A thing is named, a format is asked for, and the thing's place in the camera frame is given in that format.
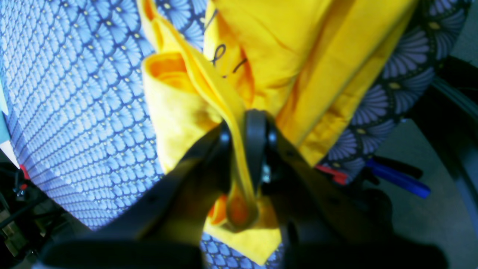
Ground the yellow T-shirt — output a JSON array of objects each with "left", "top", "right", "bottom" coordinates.
[{"left": 137, "top": 0, "right": 418, "bottom": 266}]

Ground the blue fan-patterned table cloth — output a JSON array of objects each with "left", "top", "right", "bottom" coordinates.
[{"left": 0, "top": 0, "right": 473, "bottom": 269}]

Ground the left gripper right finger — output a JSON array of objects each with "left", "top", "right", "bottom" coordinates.
[{"left": 245, "top": 109, "right": 448, "bottom": 269}]

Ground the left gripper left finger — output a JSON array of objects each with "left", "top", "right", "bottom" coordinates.
[{"left": 37, "top": 122, "right": 232, "bottom": 269}]

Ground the red table clamp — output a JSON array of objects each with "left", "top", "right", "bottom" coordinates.
[{"left": 315, "top": 165, "right": 348, "bottom": 186}]

